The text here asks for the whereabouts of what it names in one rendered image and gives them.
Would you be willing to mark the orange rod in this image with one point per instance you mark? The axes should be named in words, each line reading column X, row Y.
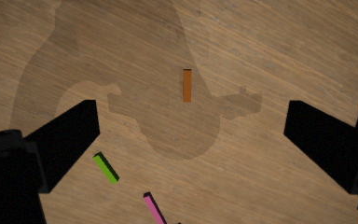
column 187, row 85

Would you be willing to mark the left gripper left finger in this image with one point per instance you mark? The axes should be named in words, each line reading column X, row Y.
column 36, row 163

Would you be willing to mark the lime green rod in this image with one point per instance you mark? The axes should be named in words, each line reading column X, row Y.
column 106, row 167

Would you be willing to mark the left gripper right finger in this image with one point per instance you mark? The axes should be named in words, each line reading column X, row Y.
column 330, row 142

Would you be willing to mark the pink rod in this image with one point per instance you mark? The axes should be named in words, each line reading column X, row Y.
column 153, row 207

